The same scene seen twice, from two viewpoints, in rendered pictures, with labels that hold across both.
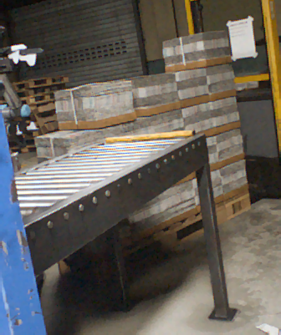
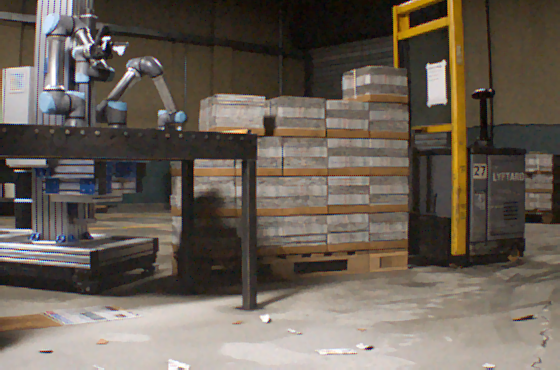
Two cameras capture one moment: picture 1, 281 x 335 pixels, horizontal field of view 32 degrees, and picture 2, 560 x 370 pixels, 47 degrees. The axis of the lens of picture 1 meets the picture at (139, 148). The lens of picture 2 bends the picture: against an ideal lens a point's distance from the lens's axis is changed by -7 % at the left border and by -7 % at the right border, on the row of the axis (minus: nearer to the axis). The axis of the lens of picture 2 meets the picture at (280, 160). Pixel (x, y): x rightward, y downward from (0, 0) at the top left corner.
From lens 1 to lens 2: 1.72 m
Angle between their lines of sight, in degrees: 22
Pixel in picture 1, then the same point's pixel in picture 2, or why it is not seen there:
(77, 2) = (384, 48)
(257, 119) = (446, 175)
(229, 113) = (395, 156)
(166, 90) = (309, 115)
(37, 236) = (24, 133)
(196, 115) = (347, 149)
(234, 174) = (390, 225)
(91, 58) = not seen: hidden behind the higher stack
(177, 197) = (303, 228)
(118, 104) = (245, 116)
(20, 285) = not seen: outside the picture
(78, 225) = (61, 141)
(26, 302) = not seen: outside the picture
